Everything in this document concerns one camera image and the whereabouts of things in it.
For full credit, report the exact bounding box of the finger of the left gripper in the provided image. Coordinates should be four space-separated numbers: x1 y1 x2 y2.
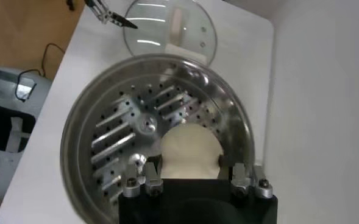
84 0 139 30

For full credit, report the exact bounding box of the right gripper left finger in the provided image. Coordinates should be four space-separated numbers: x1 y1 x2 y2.
123 155 165 200

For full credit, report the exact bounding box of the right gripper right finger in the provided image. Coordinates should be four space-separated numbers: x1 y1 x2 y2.
217 155 274 200

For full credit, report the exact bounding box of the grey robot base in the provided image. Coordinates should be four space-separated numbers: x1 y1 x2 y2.
0 66 52 200

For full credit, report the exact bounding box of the round glass lid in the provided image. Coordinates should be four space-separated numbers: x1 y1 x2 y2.
123 0 219 66

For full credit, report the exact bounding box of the white steamed baozi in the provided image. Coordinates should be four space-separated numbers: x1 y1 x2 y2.
159 122 225 180

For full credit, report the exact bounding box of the perforated steel steamer basket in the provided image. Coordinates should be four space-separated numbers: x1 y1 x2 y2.
59 53 256 224

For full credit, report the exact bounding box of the thin black cable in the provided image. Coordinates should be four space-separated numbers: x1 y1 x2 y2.
15 42 66 103

